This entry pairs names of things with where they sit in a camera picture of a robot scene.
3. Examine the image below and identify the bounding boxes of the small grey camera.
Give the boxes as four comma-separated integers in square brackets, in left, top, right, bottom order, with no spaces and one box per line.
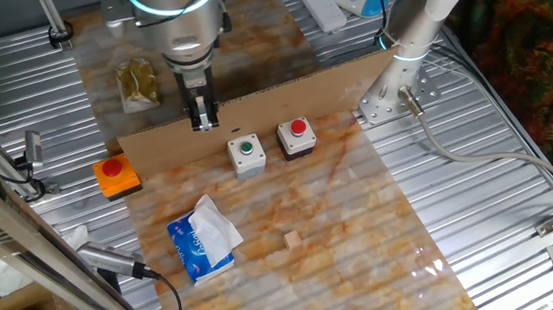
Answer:
[22,129,48,165]

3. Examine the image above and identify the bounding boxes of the metal camera mount clamp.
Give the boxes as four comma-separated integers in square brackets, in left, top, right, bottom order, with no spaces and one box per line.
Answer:
[9,155,64,206]

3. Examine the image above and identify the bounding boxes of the brown cardboard box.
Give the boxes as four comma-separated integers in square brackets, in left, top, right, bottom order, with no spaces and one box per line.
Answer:
[0,278,78,310]

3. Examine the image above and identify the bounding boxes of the silver camera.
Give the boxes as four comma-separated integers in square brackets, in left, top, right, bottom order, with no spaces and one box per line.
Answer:
[73,239,150,281]

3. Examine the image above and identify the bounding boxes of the small wooden cube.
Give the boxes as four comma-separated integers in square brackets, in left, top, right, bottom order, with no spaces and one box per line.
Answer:
[281,228,305,253]

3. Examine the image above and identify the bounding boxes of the black camera cable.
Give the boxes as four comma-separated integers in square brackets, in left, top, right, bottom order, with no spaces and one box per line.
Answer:
[139,267,188,310]

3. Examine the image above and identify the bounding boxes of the marble pattern table mat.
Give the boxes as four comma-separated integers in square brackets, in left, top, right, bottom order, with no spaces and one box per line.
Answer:
[39,0,522,310]

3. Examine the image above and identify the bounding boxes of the white power strip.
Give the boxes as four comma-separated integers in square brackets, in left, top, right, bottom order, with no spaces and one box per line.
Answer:
[286,0,350,36]

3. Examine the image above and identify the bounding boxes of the small metal corner bracket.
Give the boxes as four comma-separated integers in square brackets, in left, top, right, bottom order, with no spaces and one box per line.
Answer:
[533,216,553,239]

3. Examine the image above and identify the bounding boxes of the orange box red emergency button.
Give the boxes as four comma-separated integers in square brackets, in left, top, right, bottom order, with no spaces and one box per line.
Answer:
[89,151,146,204]

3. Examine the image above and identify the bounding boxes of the thick grey robot cable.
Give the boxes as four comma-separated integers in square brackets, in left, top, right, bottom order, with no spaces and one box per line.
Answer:
[388,83,553,203]

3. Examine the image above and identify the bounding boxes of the wrist camera with grey mount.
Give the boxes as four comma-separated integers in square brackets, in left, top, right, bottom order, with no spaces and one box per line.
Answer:
[93,0,138,41]

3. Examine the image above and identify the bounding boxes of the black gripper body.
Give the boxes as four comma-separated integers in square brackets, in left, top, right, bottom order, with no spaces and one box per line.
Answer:
[168,61,218,110]

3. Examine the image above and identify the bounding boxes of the gold foil packet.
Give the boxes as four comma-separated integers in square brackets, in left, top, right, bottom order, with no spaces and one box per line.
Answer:
[111,55,165,118]

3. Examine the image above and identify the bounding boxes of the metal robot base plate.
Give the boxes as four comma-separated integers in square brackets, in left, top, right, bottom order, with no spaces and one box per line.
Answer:
[356,61,445,132]

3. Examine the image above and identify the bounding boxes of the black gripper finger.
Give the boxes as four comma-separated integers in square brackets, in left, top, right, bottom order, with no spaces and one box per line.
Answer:
[197,94,223,132]
[182,97,208,133]

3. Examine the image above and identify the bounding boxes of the brown cardboard wall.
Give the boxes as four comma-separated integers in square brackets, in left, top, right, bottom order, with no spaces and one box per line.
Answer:
[113,23,400,201]

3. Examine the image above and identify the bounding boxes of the grey box green push button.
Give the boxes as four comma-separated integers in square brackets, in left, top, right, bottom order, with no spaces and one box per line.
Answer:
[223,130,269,183]

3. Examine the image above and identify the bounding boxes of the crumpled white tissue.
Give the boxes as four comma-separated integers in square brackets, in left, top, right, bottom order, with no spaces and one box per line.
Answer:
[0,217,92,306]

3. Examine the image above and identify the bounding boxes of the colourful patterned cloth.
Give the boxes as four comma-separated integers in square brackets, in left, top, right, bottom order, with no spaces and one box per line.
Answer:
[436,0,553,169]

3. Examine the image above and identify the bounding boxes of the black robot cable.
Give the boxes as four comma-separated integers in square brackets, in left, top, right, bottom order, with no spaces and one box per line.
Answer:
[371,0,394,50]

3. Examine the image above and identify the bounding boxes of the blue tissue pack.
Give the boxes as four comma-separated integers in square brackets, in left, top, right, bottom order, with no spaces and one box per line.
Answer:
[161,190,249,291]

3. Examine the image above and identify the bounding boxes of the white box red button black base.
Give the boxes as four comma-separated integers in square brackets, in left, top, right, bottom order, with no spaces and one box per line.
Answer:
[273,113,320,164]

